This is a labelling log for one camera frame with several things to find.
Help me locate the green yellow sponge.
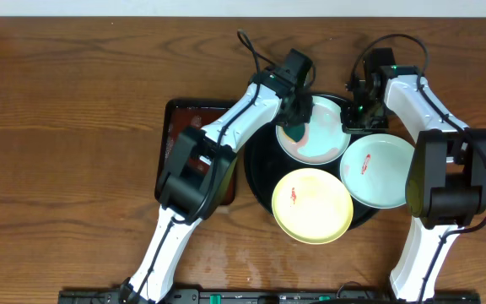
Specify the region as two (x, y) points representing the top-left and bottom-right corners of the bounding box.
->
(283, 124), (306, 143)

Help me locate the light green plate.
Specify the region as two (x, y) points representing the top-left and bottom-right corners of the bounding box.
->
(276, 95), (351, 165)
(340, 133), (414, 209)

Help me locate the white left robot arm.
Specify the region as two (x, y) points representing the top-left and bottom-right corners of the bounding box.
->
(119, 50), (314, 303)

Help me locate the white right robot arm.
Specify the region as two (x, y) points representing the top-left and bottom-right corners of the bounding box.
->
(341, 46), (486, 303)

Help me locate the rectangular tray of red water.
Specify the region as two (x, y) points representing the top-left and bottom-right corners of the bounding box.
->
(154, 98), (236, 205)

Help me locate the yellow plate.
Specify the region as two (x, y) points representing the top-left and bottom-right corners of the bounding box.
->
(272, 168), (354, 245)

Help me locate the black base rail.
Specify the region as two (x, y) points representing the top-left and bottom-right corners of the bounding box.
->
(57, 288), (482, 304)

